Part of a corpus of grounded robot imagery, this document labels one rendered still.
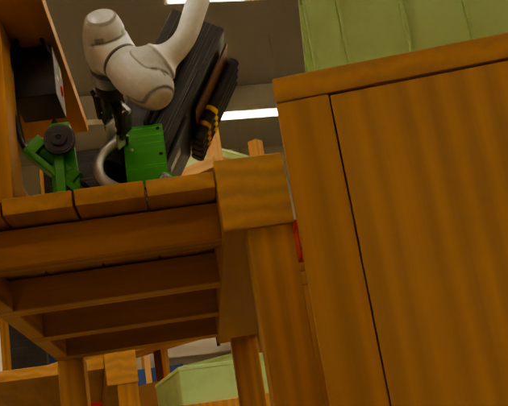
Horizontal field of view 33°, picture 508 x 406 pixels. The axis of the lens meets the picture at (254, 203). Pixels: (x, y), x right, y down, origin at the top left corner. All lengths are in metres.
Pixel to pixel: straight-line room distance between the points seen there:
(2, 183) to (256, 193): 0.72
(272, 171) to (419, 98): 0.65
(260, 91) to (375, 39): 9.12
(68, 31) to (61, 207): 7.10
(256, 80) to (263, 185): 8.58
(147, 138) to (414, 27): 1.34
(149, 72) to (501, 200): 1.13
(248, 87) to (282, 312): 8.75
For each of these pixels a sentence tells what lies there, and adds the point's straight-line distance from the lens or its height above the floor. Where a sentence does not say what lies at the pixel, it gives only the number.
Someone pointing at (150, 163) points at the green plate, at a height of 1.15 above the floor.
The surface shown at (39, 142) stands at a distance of 2.15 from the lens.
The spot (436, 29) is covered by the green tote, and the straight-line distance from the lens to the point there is 1.25.
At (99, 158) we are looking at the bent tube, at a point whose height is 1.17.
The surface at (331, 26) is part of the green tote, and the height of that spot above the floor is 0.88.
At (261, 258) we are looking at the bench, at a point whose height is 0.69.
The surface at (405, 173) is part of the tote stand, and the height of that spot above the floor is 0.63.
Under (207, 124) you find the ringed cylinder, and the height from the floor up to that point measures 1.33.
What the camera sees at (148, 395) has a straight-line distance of 5.52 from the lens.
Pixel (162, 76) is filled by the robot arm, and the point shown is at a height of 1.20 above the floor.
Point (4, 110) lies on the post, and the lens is 2.25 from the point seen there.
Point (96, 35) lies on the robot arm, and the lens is 2.12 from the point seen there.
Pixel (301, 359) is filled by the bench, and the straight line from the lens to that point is 1.65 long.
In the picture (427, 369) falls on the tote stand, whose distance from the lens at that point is 1.06.
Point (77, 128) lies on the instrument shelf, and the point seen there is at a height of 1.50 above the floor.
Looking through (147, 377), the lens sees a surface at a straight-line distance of 10.74.
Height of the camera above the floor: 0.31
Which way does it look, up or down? 17 degrees up
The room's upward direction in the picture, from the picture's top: 9 degrees counter-clockwise
